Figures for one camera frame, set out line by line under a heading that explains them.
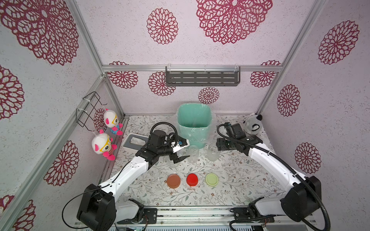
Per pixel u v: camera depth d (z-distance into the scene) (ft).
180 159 2.27
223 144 2.46
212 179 2.81
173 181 2.81
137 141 3.17
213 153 2.82
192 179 2.80
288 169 1.47
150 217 2.41
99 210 1.29
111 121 3.05
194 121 3.17
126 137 3.27
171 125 1.95
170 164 3.04
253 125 2.87
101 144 2.56
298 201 1.57
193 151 3.17
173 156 2.26
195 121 3.13
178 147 2.14
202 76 3.18
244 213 2.43
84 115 2.47
